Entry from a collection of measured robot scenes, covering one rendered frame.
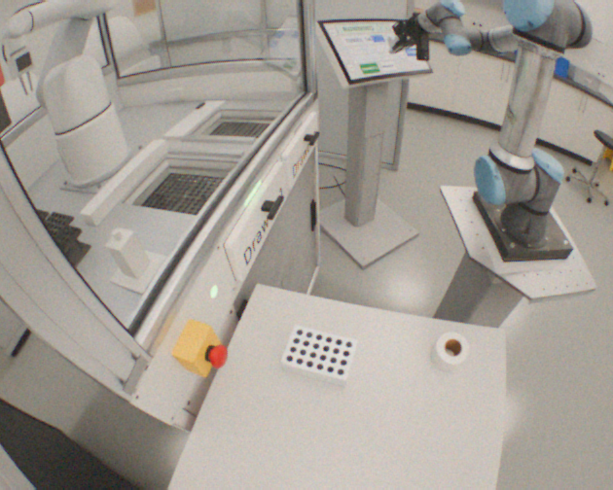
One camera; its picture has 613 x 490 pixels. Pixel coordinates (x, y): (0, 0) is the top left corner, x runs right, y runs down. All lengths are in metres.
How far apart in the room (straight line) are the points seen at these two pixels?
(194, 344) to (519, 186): 0.72
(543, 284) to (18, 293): 1.00
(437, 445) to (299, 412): 0.26
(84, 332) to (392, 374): 0.51
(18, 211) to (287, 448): 0.52
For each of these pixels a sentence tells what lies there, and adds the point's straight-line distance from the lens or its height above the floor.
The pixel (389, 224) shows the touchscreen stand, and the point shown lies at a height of 0.04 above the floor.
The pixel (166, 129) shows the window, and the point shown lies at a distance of 0.45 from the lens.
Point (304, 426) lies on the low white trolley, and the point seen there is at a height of 0.76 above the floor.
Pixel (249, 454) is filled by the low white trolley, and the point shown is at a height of 0.76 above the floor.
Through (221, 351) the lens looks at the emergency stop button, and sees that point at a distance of 0.51.
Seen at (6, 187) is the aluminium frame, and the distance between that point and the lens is 0.29.
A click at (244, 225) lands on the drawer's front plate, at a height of 0.93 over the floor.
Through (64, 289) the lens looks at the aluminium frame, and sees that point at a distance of 0.34.
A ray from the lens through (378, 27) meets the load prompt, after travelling 1.49.
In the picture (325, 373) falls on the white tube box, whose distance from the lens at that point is 0.57.
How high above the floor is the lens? 1.34
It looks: 47 degrees down
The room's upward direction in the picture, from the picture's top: 4 degrees counter-clockwise
